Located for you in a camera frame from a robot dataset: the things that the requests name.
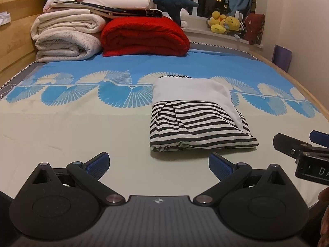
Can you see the off-white folded quilt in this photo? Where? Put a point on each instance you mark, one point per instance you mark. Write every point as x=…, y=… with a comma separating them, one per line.
x=64, y=47

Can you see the yellow bear plush toy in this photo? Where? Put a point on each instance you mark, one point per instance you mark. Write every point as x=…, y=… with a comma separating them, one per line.
x=232, y=23

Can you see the white plush toy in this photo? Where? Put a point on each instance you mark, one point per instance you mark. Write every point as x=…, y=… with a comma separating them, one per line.
x=184, y=18

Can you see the black white striped garment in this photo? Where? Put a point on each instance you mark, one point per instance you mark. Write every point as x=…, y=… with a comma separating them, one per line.
x=195, y=118

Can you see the white windowsill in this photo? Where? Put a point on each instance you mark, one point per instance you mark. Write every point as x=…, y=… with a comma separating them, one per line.
x=200, y=34

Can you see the yellow duck plush toy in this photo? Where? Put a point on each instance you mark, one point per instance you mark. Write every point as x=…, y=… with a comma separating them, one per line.
x=218, y=23

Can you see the white plastic object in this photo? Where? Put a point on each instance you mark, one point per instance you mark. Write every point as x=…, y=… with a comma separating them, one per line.
x=239, y=15

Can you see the white folded pillow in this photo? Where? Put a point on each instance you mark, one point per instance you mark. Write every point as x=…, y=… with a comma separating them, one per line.
x=115, y=1

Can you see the black white striped plush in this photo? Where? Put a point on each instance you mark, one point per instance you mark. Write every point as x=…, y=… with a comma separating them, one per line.
x=242, y=29

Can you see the cream folded blanket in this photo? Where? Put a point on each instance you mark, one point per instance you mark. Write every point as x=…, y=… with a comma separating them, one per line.
x=66, y=24

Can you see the dark blue shark plush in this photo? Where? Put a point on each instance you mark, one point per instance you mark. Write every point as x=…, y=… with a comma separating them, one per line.
x=164, y=2

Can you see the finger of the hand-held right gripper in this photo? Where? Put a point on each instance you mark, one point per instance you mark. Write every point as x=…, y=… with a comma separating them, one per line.
x=320, y=137
x=285, y=142

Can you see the person's right hand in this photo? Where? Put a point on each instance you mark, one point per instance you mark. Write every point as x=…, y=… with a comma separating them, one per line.
x=324, y=203

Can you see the blue printed bed sheet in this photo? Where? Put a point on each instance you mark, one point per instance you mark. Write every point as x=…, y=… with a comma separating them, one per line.
x=102, y=123

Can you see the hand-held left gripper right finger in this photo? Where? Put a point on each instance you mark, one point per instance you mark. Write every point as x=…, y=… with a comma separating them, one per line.
x=219, y=164

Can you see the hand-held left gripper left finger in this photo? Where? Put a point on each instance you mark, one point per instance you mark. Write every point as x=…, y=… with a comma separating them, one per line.
x=99, y=164

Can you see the red folded blanket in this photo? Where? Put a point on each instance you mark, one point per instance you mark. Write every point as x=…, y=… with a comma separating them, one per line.
x=146, y=37

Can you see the tissue box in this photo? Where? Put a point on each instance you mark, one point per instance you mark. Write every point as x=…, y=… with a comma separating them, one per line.
x=5, y=18

